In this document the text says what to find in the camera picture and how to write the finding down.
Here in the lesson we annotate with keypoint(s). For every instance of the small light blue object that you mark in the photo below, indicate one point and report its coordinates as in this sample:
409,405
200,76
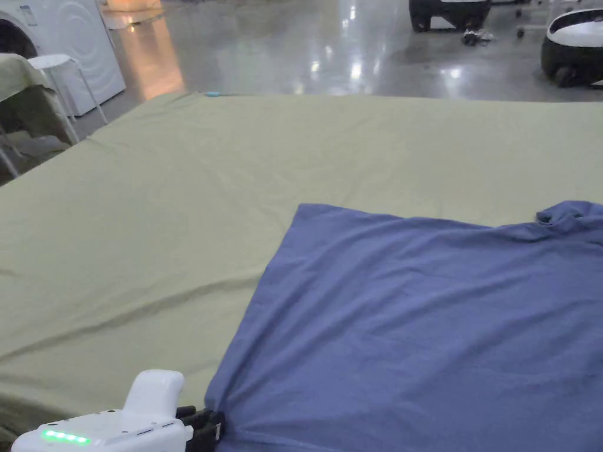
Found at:
213,94

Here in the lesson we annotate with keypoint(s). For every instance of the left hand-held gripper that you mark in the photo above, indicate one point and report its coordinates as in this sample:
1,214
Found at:
141,423

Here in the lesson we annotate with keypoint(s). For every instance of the bed with pale green sheet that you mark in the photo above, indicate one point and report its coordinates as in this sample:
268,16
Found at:
165,212

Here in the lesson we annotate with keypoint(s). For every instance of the white washing machine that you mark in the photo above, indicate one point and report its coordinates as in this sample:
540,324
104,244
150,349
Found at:
87,42

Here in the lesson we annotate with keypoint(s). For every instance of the black and white robot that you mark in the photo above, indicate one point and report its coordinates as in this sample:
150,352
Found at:
574,42
445,12

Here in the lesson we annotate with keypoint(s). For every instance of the blue shirt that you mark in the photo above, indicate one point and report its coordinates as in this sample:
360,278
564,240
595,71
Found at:
400,339

